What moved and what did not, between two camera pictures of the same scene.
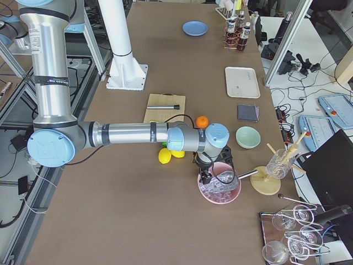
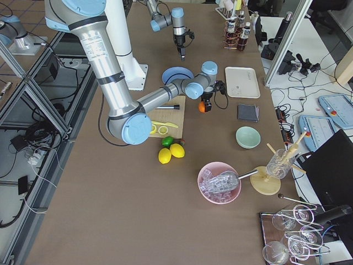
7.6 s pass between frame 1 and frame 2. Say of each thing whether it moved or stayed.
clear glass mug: stayed
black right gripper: moved
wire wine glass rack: stayed
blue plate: moved
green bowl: stayed
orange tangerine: moved
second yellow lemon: stayed
